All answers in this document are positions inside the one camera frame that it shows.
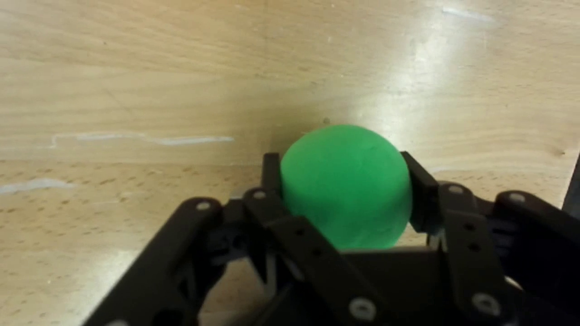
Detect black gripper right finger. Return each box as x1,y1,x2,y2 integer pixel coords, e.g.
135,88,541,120
402,151,442,233

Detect green smooth ball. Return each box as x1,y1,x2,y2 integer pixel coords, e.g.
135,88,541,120
280,124,413,251

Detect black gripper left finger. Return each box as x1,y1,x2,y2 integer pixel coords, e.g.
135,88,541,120
260,151,282,197

